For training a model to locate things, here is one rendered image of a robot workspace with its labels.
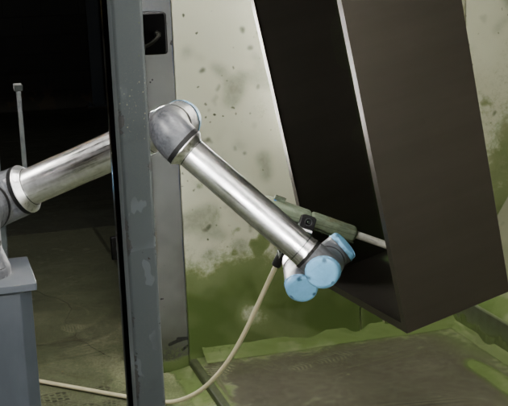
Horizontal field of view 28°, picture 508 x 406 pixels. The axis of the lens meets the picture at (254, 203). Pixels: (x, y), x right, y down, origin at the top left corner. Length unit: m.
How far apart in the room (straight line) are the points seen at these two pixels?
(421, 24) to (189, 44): 1.17
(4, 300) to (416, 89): 1.26
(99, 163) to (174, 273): 0.97
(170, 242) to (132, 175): 2.08
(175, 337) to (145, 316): 2.12
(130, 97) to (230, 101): 2.07
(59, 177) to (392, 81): 0.99
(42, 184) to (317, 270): 0.85
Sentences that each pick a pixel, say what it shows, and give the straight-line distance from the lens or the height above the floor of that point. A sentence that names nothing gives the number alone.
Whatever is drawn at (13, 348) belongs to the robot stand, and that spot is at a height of 0.46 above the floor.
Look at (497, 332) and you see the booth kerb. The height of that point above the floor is 0.12.
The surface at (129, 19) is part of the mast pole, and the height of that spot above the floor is 1.38.
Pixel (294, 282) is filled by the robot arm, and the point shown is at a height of 0.61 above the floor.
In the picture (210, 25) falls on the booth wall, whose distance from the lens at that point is 3.67.
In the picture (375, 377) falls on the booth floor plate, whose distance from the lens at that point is 3.67.
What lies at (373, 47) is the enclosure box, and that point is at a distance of 2.66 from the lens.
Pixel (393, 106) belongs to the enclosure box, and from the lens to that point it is 2.70.
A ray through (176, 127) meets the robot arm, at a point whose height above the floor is 1.06.
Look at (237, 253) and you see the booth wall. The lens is 3.81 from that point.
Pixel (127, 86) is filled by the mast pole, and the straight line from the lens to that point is 1.64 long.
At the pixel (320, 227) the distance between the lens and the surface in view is 3.12.
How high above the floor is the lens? 1.43
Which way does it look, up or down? 12 degrees down
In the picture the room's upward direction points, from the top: 2 degrees counter-clockwise
